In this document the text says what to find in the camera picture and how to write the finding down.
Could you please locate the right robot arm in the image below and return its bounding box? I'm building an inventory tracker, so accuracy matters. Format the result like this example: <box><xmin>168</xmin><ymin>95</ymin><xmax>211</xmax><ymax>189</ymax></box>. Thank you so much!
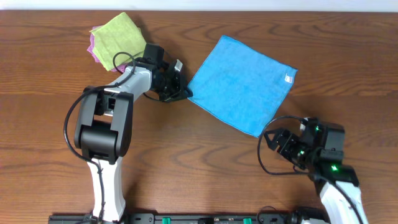
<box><xmin>259</xmin><ymin>117</ymin><xmax>368</xmax><ymax>224</ymax></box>

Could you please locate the green folded cloth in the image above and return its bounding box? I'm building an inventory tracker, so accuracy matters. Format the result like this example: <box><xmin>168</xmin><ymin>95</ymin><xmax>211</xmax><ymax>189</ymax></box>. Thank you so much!
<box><xmin>88</xmin><ymin>12</ymin><xmax>147</xmax><ymax>71</ymax></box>

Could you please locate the right black cable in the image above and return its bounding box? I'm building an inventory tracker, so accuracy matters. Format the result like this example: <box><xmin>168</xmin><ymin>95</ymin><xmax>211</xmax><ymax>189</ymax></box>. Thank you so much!
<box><xmin>256</xmin><ymin>114</ymin><xmax>364</xmax><ymax>224</ymax></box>

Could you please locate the blue microfiber cloth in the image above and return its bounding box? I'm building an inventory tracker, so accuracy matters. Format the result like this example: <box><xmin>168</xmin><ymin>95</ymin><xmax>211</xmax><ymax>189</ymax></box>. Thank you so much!
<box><xmin>188</xmin><ymin>35</ymin><xmax>297</xmax><ymax>138</ymax></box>

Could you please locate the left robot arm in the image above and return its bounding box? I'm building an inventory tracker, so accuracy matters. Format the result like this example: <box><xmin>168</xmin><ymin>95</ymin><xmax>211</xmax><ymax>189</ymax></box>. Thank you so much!
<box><xmin>66</xmin><ymin>44</ymin><xmax>193</xmax><ymax>223</ymax></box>

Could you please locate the black cable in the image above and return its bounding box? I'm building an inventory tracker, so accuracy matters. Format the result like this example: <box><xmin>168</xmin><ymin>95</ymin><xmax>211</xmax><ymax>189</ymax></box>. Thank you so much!
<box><xmin>256</xmin><ymin>114</ymin><xmax>364</xmax><ymax>224</ymax></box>
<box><xmin>63</xmin><ymin>51</ymin><xmax>187</xmax><ymax>223</ymax></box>

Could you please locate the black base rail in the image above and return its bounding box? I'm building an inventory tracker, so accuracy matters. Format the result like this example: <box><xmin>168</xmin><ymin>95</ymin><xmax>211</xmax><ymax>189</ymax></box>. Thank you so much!
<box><xmin>47</xmin><ymin>212</ymin><xmax>330</xmax><ymax>224</ymax></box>

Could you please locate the left black cable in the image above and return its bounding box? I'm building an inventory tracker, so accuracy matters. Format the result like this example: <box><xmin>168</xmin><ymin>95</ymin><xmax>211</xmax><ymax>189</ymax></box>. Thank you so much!
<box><xmin>63</xmin><ymin>51</ymin><xmax>187</xmax><ymax>223</ymax></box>

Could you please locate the purple folded cloth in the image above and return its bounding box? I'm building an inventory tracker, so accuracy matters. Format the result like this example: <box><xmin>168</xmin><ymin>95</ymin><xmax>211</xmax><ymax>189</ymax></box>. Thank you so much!
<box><xmin>89</xmin><ymin>25</ymin><xmax>131</xmax><ymax>71</ymax></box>

